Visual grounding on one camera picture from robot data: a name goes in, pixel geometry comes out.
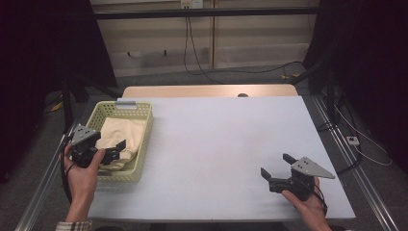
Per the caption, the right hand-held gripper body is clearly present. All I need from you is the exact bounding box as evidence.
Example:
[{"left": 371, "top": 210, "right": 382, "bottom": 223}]
[{"left": 268, "top": 156, "right": 337, "bottom": 202}]

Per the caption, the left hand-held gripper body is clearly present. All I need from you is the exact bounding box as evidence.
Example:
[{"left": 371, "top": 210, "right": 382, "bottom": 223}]
[{"left": 69, "top": 124, "right": 110, "bottom": 169}]

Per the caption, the cream garment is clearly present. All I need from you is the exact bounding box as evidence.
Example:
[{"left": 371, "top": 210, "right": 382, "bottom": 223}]
[{"left": 95, "top": 116, "right": 147, "bottom": 171}]

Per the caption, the pale green perforated plastic basket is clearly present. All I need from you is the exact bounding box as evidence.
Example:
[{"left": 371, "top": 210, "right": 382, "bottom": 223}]
[{"left": 86, "top": 100, "right": 154, "bottom": 184}]

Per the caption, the person's right hand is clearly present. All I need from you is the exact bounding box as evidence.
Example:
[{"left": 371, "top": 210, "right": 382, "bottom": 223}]
[{"left": 281, "top": 176, "right": 332, "bottom": 227}]

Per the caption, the person's left hand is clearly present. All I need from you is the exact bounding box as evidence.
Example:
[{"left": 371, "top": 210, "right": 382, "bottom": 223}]
[{"left": 63, "top": 144, "right": 108, "bottom": 204}]

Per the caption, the black stand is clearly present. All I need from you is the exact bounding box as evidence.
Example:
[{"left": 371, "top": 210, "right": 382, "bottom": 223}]
[{"left": 61, "top": 73, "right": 123, "bottom": 133}]

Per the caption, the white table cover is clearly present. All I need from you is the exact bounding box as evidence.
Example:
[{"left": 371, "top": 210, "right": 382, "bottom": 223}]
[{"left": 88, "top": 95, "right": 356, "bottom": 223}]

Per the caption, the plaid shirt sleeve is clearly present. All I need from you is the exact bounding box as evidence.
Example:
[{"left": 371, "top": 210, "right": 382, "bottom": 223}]
[{"left": 55, "top": 219, "right": 94, "bottom": 231}]

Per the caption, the black curtain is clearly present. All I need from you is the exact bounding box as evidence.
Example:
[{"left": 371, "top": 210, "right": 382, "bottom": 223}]
[
  {"left": 302, "top": 0, "right": 408, "bottom": 174},
  {"left": 0, "top": 0, "right": 118, "bottom": 184}
]

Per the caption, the light wooden table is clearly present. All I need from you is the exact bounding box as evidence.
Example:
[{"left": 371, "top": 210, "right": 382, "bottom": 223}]
[{"left": 122, "top": 84, "right": 299, "bottom": 99}]

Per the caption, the black horizontal metal bar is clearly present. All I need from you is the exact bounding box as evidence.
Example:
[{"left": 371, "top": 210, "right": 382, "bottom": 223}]
[{"left": 94, "top": 7, "right": 321, "bottom": 20}]

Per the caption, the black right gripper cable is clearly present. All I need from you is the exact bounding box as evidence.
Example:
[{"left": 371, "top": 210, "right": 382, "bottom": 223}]
[{"left": 312, "top": 184, "right": 329, "bottom": 216}]

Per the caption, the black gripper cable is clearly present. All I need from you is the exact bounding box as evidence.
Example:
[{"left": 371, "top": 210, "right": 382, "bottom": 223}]
[
  {"left": 312, "top": 184, "right": 329, "bottom": 216},
  {"left": 60, "top": 134, "right": 76, "bottom": 205}
]

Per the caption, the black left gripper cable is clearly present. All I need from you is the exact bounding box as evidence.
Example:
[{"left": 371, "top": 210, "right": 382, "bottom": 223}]
[{"left": 60, "top": 134, "right": 76, "bottom": 205}]

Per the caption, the aluminium floor rail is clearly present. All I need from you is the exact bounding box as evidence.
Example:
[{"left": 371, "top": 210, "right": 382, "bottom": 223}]
[
  {"left": 312, "top": 95, "right": 400, "bottom": 231},
  {"left": 13, "top": 126, "right": 80, "bottom": 231}
]

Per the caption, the white floor cable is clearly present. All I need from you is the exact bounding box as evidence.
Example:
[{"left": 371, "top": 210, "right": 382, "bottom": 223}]
[{"left": 333, "top": 104, "right": 393, "bottom": 167}]

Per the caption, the black wall cable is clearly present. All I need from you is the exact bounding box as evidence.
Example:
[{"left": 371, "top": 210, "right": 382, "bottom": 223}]
[
  {"left": 187, "top": 15, "right": 304, "bottom": 75},
  {"left": 183, "top": 8, "right": 225, "bottom": 85}
]

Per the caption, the white wall socket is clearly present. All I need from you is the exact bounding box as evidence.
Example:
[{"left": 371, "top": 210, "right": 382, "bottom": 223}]
[{"left": 180, "top": 0, "right": 204, "bottom": 10}]

